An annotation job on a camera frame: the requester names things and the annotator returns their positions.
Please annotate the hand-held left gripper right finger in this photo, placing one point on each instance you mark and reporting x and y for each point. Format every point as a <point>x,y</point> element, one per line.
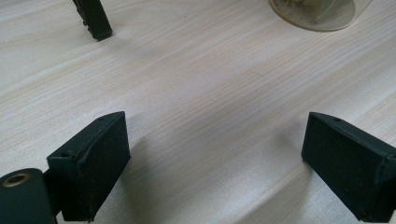
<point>348,165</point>

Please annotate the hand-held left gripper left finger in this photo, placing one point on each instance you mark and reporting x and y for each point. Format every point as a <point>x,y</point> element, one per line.
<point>93,168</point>

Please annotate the black raised shelf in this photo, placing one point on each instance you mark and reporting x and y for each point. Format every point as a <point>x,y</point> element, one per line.
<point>93,18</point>

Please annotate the tall glass jar dried leaves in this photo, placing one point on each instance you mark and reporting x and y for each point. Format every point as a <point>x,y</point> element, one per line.
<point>311,15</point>

